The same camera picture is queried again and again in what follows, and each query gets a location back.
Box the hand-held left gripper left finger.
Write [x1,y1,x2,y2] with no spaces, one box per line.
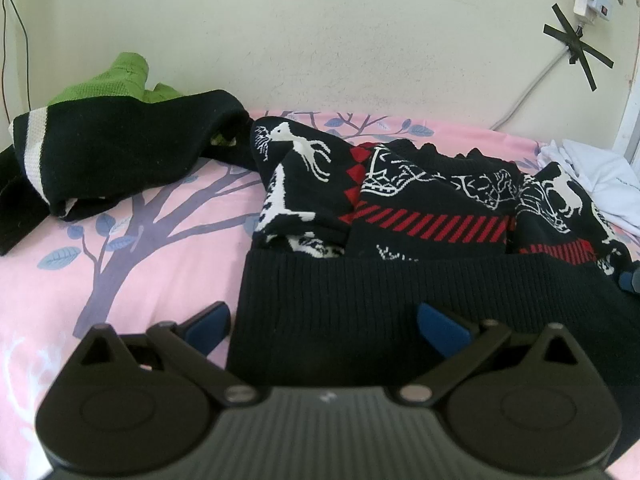
[79,301,257,407]

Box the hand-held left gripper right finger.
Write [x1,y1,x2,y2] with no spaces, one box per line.
[397,301,581,408]

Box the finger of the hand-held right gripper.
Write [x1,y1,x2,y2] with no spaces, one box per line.
[618,260,640,294]

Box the black reindeer pattern sweater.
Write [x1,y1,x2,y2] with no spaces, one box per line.
[227,116,637,392]

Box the black and green knit sweater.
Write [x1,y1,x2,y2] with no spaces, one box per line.
[0,51,259,257]

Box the pink floral bedsheet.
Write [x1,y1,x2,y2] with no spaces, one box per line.
[0,107,640,443]

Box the white cloth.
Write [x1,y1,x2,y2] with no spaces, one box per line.
[537,139,640,239]

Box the black tape cross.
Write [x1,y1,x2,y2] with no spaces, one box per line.
[543,3,615,92]

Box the grey power cable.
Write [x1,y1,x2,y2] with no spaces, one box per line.
[489,21,587,132]

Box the black wall cable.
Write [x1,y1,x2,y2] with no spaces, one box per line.
[2,0,32,122]

